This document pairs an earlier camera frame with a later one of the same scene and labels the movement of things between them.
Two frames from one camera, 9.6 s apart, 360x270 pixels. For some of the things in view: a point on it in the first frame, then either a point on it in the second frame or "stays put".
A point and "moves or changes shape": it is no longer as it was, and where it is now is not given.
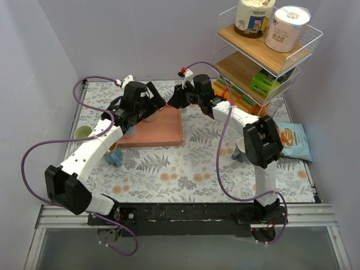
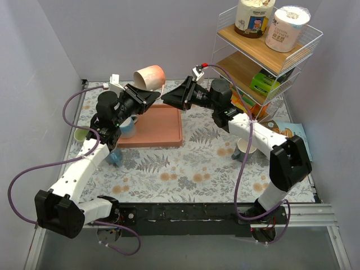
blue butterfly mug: [113, 154] stays put
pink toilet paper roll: [287, 28] stays put
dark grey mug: [239, 153] moves or changes shape
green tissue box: [264, 83] stays put
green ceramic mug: [82, 131] stays put
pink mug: [153, 117] to [151, 78]
